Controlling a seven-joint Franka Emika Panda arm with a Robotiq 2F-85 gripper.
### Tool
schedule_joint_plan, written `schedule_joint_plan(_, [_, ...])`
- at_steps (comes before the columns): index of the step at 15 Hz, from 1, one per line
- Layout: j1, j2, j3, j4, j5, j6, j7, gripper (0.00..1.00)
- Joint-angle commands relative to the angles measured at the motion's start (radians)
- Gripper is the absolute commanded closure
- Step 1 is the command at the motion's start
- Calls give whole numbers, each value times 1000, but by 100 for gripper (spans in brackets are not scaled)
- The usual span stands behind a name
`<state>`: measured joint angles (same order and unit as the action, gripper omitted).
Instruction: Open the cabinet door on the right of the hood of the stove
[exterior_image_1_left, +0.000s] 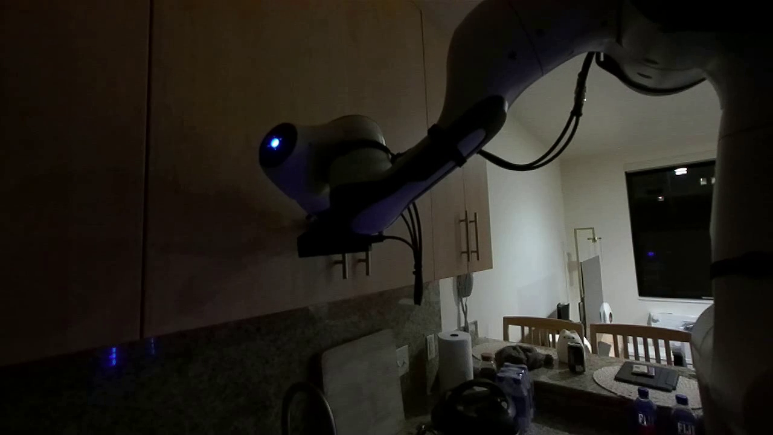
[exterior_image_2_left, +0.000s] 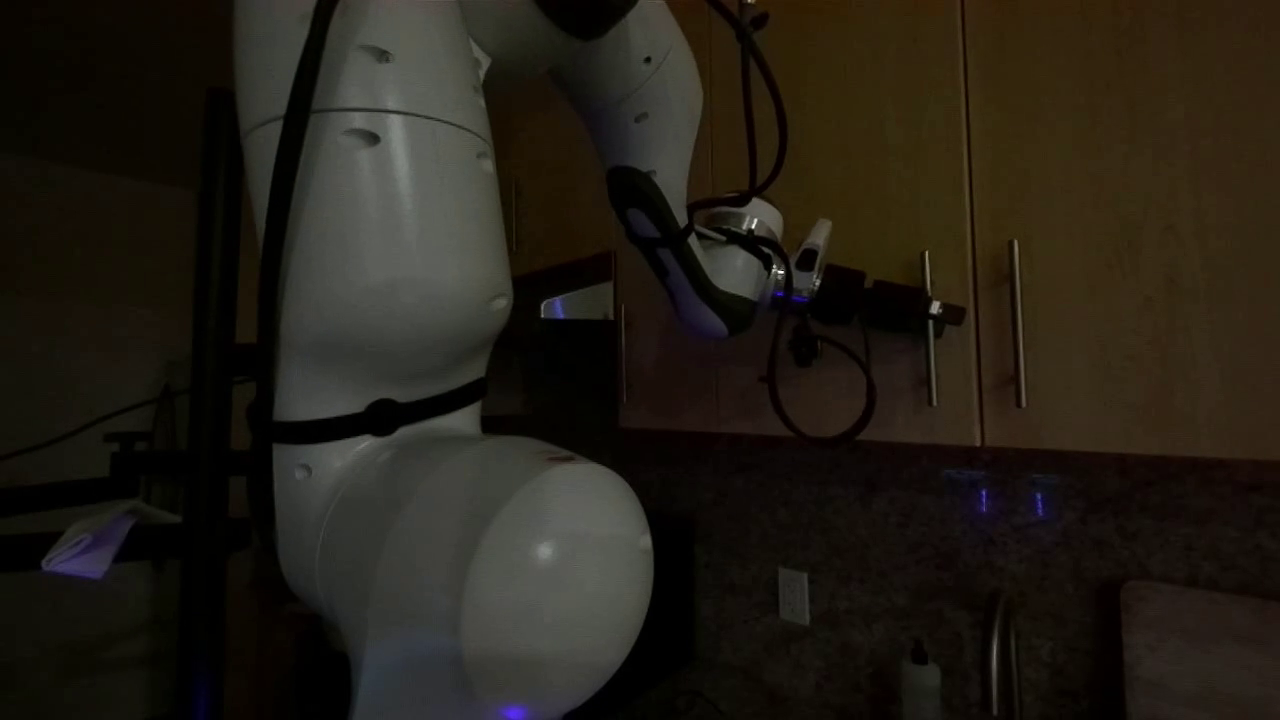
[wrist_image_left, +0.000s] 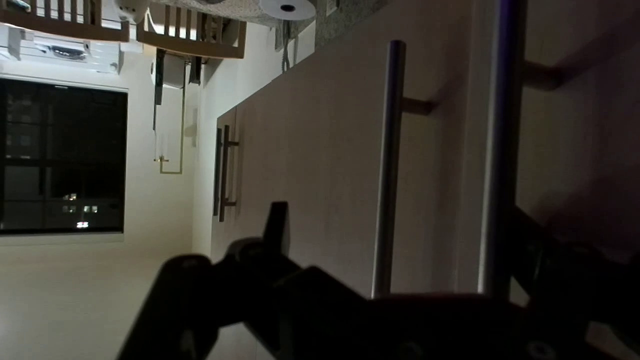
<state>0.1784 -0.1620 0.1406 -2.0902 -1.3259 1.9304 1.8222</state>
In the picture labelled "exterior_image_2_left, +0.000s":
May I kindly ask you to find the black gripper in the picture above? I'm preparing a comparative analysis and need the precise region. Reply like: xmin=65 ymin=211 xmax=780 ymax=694
xmin=812 ymin=267 xmax=969 ymax=334

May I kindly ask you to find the wooden cabinet over hood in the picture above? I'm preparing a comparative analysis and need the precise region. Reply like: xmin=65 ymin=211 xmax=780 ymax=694
xmin=496 ymin=74 xmax=623 ymax=273

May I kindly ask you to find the dark stove range hood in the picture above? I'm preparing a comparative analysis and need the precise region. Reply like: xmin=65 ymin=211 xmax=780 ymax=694
xmin=484 ymin=253 xmax=623 ymax=450

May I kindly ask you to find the wooden cabinet door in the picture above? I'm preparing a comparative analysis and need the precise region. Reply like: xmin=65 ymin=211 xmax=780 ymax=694
xmin=956 ymin=0 xmax=1280 ymax=462
xmin=701 ymin=0 xmax=989 ymax=446

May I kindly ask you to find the soap dispenser bottle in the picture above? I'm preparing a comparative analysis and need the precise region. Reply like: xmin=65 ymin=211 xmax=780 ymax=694
xmin=894 ymin=636 xmax=944 ymax=720

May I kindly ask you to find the white wall outlet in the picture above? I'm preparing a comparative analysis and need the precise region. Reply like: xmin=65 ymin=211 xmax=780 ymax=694
xmin=771 ymin=564 xmax=816 ymax=633

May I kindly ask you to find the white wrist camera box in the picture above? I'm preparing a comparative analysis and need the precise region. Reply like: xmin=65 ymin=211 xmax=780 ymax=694
xmin=789 ymin=215 xmax=838 ymax=301

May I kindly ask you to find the steel bar door handle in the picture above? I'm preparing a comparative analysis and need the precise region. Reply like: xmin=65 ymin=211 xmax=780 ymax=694
xmin=998 ymin=236 xmax=1033 ymax=413
xmin=917 ymin=247 xmax=946 ymax=413

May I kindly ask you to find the black metal stand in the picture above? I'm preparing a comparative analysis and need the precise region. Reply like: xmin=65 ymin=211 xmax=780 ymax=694
xmin=0 ymin=82 xmax=271 ymax=720

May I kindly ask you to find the black velcro arm strap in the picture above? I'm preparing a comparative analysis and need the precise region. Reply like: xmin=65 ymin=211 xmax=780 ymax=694
xmin=255 ymin=376 xmax=490 ymax=446

